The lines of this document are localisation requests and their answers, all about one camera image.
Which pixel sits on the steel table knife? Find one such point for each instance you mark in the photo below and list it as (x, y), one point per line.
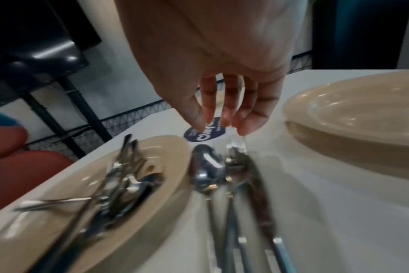
(261, 202)

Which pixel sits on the beige plate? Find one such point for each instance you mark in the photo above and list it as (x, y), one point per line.
(169, 152)
(359, 106)

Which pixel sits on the large steel spoon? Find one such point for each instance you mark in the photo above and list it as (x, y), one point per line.
(206, 165)

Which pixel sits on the steel fork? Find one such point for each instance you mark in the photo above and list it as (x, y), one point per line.
(236, 148)

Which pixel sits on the person's right hand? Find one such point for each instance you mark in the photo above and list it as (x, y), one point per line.
(211, 40)

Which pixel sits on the black metal frame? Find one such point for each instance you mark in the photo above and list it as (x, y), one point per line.
(78, 106)

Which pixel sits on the red chair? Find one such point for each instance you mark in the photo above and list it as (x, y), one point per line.
(29, 170)

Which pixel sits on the pile of steel cutlery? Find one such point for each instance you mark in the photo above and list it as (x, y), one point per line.
(123, 186)

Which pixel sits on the small steel spoon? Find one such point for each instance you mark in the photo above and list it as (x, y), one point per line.
(239, 177)

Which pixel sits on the round blue sticker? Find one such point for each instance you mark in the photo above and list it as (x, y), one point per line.
(194, 134)

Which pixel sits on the dark blue panel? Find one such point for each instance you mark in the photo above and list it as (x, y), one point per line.
(359, 32)

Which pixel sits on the black chair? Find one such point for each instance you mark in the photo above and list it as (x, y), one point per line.
(46, 56)

